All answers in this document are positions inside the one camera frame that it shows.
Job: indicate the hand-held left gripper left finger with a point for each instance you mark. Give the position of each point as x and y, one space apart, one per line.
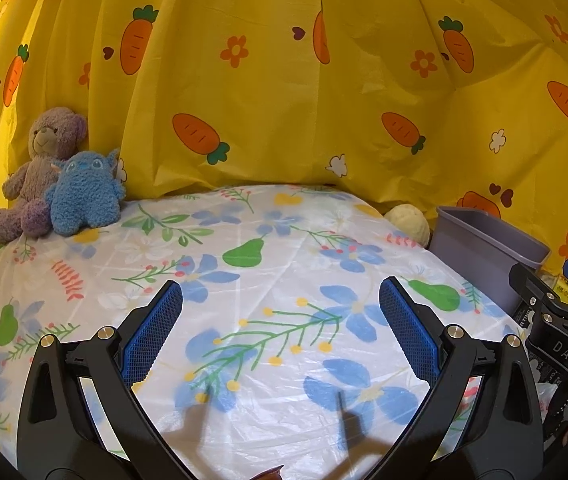
156 330

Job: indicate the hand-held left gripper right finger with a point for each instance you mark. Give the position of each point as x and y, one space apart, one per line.
408 332

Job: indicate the grey plastic bin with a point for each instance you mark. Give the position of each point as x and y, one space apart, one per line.
483 250

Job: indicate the black printed cloth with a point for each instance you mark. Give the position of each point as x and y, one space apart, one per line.
521 317

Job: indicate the white plastic bag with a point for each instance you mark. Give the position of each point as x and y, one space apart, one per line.
546 395

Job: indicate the cream plush ball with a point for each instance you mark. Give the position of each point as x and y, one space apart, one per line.
408 222

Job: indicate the floral plastic tablecloth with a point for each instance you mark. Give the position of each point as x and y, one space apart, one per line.
264 300

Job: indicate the blue plush monster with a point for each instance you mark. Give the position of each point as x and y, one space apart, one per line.
84 195

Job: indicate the purple teddy bear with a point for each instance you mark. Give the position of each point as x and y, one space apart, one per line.
49 145

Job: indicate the yellow carrot print curtain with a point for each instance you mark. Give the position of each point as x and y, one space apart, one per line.
284 85

